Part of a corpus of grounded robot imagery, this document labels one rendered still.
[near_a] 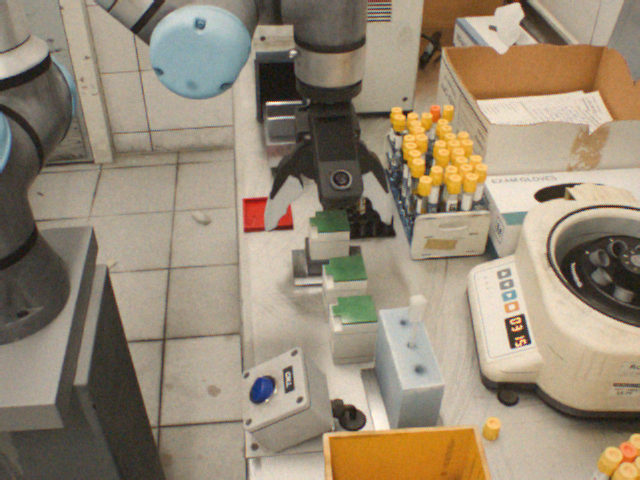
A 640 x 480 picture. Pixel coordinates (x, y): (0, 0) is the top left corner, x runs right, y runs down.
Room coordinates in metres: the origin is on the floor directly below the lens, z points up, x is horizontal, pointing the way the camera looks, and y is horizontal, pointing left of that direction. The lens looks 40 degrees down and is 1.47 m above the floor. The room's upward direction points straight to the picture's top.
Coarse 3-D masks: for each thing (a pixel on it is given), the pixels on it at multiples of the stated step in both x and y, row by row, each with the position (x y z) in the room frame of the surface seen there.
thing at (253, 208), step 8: (248, 200) 0.78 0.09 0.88; (256, 200) 0.78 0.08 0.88; (264, 200) 0.78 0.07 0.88; (248, 208) 0.77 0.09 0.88; (256, 208) 0.77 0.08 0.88; (264, 208) 0.77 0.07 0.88; (288, 208) 0.76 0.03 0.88; (248, 216) 0.75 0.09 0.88; (256, 216) 0.75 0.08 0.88; (288, 216) 0.75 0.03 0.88; (248, 224) 0.73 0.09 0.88; (256, 224) 0.73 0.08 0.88; (264, 224) 0.72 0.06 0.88; (280, 224) 0.72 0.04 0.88; (288, 224) 0.72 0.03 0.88
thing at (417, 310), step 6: (414, 300) 0.42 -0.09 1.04; (420, 300) 0.42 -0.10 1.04; (426, 300) 0.43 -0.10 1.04; (414, 306) 0.42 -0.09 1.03; (420, 306) 0.42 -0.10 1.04; (426, 306) 0.42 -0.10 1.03; (408, 312) 0.43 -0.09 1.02; (414, 312) 0.42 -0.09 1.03; (420, 312) 0.42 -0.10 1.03; (414, 318) 0.42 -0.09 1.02; (420, 318) 0.42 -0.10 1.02
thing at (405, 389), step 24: (384, 312) 0.47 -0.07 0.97; (384, 336) 0.45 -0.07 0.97; (408, 336) 0.44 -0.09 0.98; (384, 360) 0.44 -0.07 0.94; (408, 360) 0.41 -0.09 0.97; (432, 360) 0.41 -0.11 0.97; (384, 384) 0.43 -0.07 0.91; (408, 384) 0.38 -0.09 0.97; (432, 384) 0.38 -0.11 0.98; (384, 408) 0.42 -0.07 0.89; (408, 408) 0.38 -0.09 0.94; (432, 408) 0.38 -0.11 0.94
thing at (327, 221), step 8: (320, 216) 0.65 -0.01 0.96; (328, 216) 0.65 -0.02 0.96; (336, 216) 0.65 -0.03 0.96; (344, 216) 0.65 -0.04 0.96; (312, 224) 0.63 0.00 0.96; (320, 224) 0.63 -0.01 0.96; (328, 224) 0.63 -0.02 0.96; (336, 224) 0.63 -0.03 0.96; (344, 224) 0.63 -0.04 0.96; (320, 232) 0.62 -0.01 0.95; (328, 232) 0.62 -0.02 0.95; (336, 232) 0.62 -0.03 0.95
